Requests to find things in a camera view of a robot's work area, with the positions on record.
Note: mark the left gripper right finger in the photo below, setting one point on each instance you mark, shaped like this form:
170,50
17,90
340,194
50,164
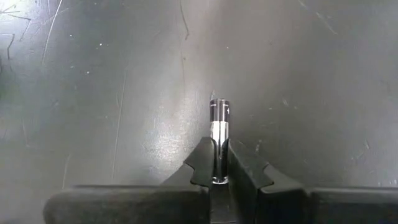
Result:
295,205

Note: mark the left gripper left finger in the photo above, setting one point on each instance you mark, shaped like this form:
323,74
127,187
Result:
130,205

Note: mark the small clear glass vial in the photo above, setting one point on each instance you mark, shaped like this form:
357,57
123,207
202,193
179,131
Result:
219,124

